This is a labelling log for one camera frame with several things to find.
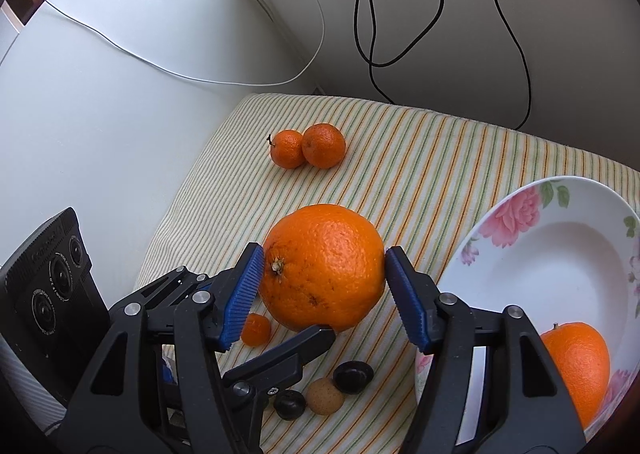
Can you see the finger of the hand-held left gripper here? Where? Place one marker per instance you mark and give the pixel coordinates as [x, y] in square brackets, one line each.
[170, 281]
[290, 354]

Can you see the white floral plate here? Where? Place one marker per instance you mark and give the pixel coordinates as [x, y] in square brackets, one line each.
[550, 259]

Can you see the dark plum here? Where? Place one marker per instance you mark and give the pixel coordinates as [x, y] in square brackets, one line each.
[290, 405]
[353, 376]

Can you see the large orange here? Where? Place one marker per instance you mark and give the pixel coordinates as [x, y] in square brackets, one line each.
[325, 264]
[580, 369]

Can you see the striped cloth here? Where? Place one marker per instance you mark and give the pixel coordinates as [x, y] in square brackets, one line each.
[425, 159]

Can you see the small mandarin with stem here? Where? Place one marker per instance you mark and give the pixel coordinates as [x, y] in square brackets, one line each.
[287, 149]

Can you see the dark plum right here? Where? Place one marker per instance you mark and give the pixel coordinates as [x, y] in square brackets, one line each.
[353, 376]

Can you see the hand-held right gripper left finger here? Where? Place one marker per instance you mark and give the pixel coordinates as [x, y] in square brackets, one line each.
[245, 296]

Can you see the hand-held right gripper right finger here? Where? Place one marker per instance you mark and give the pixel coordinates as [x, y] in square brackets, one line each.
[405, 299]

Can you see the small kumquat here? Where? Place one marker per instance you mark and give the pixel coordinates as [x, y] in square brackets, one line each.
[257, 330]

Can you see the dark plum left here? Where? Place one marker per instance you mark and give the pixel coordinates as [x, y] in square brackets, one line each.
[290, 405]

